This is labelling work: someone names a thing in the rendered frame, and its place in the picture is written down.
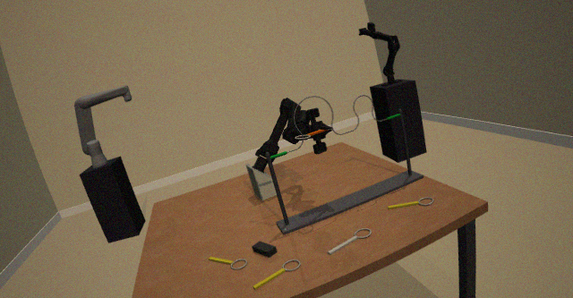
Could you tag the long orange rod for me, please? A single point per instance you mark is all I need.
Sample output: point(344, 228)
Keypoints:
point(309, 135)

